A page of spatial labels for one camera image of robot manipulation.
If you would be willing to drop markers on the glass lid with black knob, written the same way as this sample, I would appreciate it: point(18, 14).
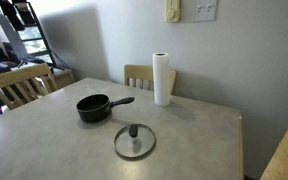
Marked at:
point(133, 130)

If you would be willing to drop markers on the black saucepan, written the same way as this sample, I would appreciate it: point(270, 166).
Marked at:
point(94, 112)

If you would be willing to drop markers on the white paper towel roll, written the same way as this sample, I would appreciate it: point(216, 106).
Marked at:
point(161, 80)

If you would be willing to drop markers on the wooden chair with narrow slats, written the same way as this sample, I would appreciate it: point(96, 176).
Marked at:
point(137, 71)

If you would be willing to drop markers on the small wooden cabinet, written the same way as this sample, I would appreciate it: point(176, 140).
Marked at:
point(64, 77)

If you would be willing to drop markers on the wooden chair with wide back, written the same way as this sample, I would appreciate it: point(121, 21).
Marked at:
point(15, 76)

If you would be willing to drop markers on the grey leaning board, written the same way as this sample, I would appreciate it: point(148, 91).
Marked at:
point(12, 36)

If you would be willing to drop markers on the wooden countertop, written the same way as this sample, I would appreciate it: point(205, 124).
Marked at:
point(287, 153)

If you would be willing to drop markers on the cream wall thermostat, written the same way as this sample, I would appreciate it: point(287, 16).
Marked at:
point(172, 11)

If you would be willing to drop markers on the white light switch plate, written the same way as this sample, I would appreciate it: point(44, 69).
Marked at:
point(204, 10)

